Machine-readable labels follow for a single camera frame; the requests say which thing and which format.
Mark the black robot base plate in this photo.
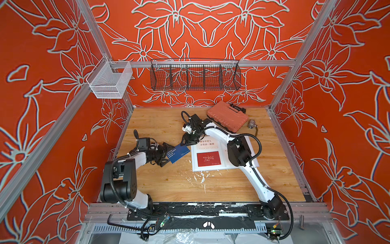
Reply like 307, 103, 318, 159
126, 202, 290, 221

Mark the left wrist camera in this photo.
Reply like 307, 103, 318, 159
136, 137, 158, 151

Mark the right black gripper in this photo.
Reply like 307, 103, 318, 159
181, 126, 205, 143

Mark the white card red text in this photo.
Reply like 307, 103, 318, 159
196, 136, 220, 150

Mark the clear mesh wall basket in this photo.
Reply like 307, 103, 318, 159
86, 56, 133, 99

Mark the dark blue card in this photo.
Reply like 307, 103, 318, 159
167, 144, 190, 164

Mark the orange plastic tool case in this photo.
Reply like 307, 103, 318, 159
207, 101, 249, 133

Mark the black wire wall basket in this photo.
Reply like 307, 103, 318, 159
150, 58, 242, 92

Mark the white photo album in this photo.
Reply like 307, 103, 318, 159
191, 135, 260, 172

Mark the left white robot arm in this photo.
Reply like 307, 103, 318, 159
100, 144, 171, 218

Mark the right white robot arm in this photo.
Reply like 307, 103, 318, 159
181, 122, 287, 220

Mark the red photo card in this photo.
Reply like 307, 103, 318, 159
197, 151, 221, 167

